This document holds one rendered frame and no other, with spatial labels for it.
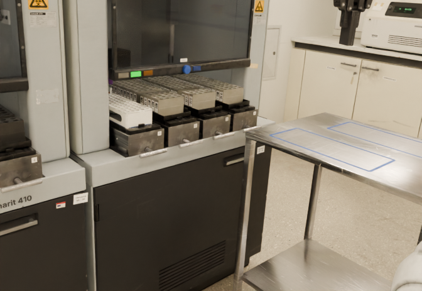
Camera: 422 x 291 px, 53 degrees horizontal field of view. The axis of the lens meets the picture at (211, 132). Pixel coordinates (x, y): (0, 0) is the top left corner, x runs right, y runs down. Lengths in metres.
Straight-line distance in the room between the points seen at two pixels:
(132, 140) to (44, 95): 0.29
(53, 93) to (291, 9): 2.72
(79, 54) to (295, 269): 1.07
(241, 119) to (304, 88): 2.13
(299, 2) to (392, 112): 1.20
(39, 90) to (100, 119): 0.21
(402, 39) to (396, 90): 0.35
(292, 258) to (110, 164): 0.81
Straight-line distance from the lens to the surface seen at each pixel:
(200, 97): 1.57
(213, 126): 1.55
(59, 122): 1.32
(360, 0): 0.95
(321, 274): 1.70
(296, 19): 3.80
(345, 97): 3.54
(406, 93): 3.32
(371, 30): 3.42
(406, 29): 3.30
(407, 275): 0.65
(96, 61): 1.33
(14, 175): 1.22
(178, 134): 1.45
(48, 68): 1.27
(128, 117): 1.36
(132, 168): 1.38
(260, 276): 1.63
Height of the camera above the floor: 1.24
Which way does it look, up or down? 18 degrees down
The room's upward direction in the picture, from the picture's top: 3 degrees clockwise
